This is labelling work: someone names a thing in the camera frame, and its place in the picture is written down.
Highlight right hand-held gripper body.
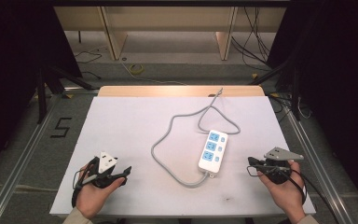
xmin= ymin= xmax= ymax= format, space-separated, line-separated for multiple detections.
xmin=261 ymin=147 xmax=305 ymax=185

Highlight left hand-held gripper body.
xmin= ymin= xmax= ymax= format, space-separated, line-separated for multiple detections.
xmin=87 ymin=151 xmax=119 ymax=189

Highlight person's left hand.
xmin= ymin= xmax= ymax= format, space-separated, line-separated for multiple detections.
xmin=75 ymin=163 xmax=126 ymax=220

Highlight person's right hand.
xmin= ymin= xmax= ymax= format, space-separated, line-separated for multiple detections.
xmin=256 ymin=160 xmax=308 ymax=224

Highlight white table mat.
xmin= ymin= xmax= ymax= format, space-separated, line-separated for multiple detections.
xmin=48 ymin=95 xmax=317 ymax=217

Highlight white power strip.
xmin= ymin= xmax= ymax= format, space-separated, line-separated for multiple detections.
xmin=198 ymin=129 xmax=229 ymax=175

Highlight black metal stand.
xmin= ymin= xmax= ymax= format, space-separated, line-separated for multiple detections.
xmin=34 ymin=64 xmax=97 ymax=125
xmin=247 ymin=55 xmax=303 ymax=122

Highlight wooden table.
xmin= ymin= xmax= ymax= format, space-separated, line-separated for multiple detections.
xmin=97 ymin=85 xmax=266 ymax=98

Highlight yellow tape roll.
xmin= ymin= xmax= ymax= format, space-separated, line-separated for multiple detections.
xmin=128 ymin=63 xmax=145 ymax=76

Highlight dark curtain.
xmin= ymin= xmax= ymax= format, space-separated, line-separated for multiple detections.
xmin=266 ymin=0 xmax=358 ymax=216
xmin=0 ymin=0 xmax=83 ymax=181

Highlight wooden desk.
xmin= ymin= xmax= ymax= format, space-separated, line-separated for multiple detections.
xmin=52 ymin=6 xmax=289 ymax=62

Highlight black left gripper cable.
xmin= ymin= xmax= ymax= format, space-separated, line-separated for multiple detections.
xmin=71 ymin=158 xmax=98 ymax=209

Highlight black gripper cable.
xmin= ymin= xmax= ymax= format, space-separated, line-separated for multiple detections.
xmin=71 ymin=158 xmax=98 ymax=209
xmin=246 ymin=165 xmax=340 ymax=224

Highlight metal floor rail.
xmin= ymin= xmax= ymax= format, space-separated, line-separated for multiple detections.
xmin=282 ymin=105 xmax=357 ymax=224
xmin=0 ymin=92 xmax=63 ymax=224

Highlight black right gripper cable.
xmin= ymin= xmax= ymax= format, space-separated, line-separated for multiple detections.
xmin=246 ymin=165 xmax=340 ymax=224

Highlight grey power strip cable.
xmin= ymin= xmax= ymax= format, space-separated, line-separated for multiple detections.
xmin=150 ymin=87 xmax=241 ymax=189

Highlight black floor cable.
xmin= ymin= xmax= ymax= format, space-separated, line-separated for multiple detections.
xmin=74 ymin=49 xmax=103 ymax=80

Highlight bundle of black cables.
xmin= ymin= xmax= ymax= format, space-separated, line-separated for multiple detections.
xmin=230 ymin=6 xmax=272 ymax=69

